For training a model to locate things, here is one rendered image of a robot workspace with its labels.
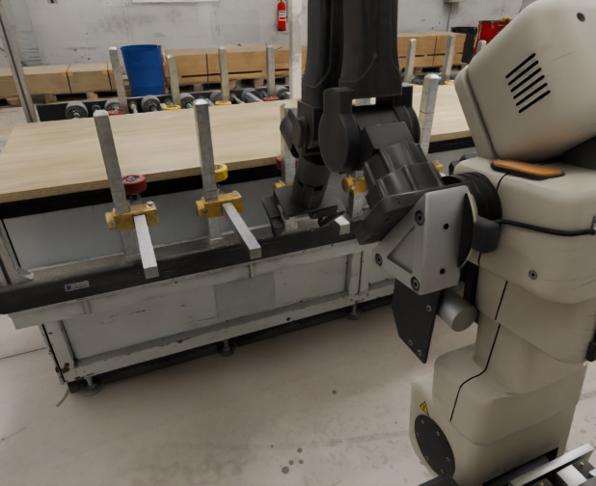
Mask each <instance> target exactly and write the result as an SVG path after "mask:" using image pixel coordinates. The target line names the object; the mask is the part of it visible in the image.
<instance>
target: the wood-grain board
mask: <svg viewBox="0 0 596 486"><path fill-rule="evenodd" d="M421 93H422V88H413V108H414V110H415V112H416V113H417V116H418V117H419V112H420V100H421ZM297 100H301V98H295V99H286V100H275V101H264V102H254V103H243V104H233V105H222V106H211V107H208V109H209V118H210V128H211V138H212V147H213V156H214V163H220V164H224V165H226V166H227V168H228V171H232V170H239V169H246V168H253V167H259V166H266V165H273V164H276V157H277V156H278V155H280V154H281V131H280V123H281V118H280V105H281V104H283V103H286V102H290V103H291V104H293V105H294V106H295V108H297ZM109 119H110V123H111V128H112V132H113V137H114V142H115V146H116V151H117V155H118V159H119V164H120V168H121V173H122V176H127V175H142V176H144V177H145V178H146V182H151V181H157V180H164V179H172V178H179V177H186V176H198V175H201V174H202V173H201V165H200V157H199V149H198V141H197V132H196V125H195V117H194V108H190V109H179V110H169V111H158V112H147V113H137V114H126V115H116V116H109ZM470 136H472V135H471V132H470V129H469V127H468V124H467V122H466V119H465V116H464V113H463V110H462V108H461V105H460V102H459V99H458V96H457V93H456V91H455V88H454V85H444V86H438V92H437V98H436V104H435V111H434V117H433V122H432V129H431V135H430V142H436V141H443V140H449V139H456V138H463V137H470ZM103 188H110V186H109V181H108V177H107V174H106V170H105V165H104V161H103V157H102V153H101V148H100V144H99V140H98V137H97V132H96V128H95V121H94V118H84V119H73V120H62V121H42V122H31V123H21V124H16V125H15V127H14V130H13V132H12V134H11V136H10V138H9V139H8V141H7V143H6V145H5V146H4V148H3V150H2V152H1V153H0V203H8V202H15V201H22V200H29V199H35V198H42V197H49V196H56V195H63V194H69V193H76V192H83V191H90V190H96V189H103Z"/></svg>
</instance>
